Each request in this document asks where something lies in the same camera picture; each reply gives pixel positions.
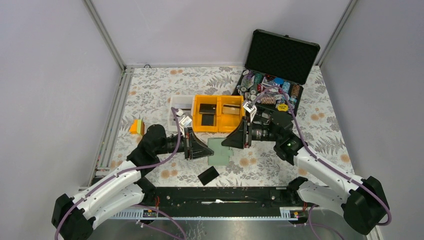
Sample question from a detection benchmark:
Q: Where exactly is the yellow big blind chip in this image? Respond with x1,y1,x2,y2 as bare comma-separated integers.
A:
276,103,290,112

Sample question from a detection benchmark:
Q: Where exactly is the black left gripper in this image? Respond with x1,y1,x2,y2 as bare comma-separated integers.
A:
155,127,214,161

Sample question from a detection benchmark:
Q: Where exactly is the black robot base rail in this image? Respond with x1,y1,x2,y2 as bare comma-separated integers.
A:
139,183,312,219

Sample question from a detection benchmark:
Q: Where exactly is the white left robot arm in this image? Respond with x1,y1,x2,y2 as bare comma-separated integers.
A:
51,124,214,240

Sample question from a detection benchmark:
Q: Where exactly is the dark card in bin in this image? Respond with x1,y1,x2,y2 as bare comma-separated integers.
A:
199,103,217,126

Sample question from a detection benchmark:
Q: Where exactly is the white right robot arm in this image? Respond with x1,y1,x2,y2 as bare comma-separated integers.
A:
222,100,392,235

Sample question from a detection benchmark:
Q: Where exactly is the card in yellow bin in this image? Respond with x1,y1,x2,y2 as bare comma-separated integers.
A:
222,104,241,115

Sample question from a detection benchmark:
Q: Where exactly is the black poker chip case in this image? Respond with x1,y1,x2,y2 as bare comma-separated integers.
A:
232,29,321,122

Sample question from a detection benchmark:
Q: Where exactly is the black credit card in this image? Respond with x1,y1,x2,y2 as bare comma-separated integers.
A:
197,166,220,186

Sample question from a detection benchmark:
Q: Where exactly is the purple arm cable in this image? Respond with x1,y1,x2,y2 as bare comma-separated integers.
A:
250,85,392,240
54,106,186,240

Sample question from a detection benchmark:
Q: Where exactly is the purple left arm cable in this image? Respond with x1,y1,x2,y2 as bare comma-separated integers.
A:
54,106,186,240

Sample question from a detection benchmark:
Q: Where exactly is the floral table mat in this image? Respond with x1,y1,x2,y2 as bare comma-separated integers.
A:
109,66,354,187

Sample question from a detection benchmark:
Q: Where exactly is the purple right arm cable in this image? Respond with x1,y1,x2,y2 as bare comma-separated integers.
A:
250,85,392,240

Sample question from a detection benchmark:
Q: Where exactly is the white storage bin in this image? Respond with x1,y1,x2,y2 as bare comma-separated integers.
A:
167,94,195,132

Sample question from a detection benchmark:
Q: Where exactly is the yellow double storage bin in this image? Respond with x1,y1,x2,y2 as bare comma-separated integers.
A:
192,95,245,133

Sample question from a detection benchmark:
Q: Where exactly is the orange poker chip stack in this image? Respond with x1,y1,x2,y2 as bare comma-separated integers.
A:
260,96,277,105

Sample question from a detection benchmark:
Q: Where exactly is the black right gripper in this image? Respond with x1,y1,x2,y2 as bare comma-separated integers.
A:
221,116,280,150

